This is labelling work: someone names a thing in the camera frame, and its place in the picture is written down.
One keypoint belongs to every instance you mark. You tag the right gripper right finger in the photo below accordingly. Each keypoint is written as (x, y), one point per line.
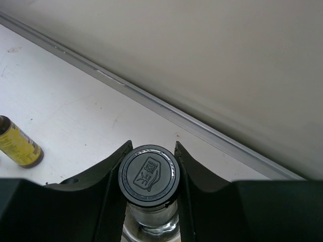
(214, 209)

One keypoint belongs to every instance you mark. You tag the rear yellow label bottle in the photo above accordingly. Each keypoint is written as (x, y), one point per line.
(18, 146)

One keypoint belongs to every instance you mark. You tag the aluminium table frame rail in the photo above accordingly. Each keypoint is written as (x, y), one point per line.
(80, 113)

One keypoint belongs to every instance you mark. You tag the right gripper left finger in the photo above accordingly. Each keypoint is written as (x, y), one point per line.
(86, 207)

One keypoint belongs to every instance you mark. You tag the red label sauce bottle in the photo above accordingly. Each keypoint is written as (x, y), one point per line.
(148, 178)

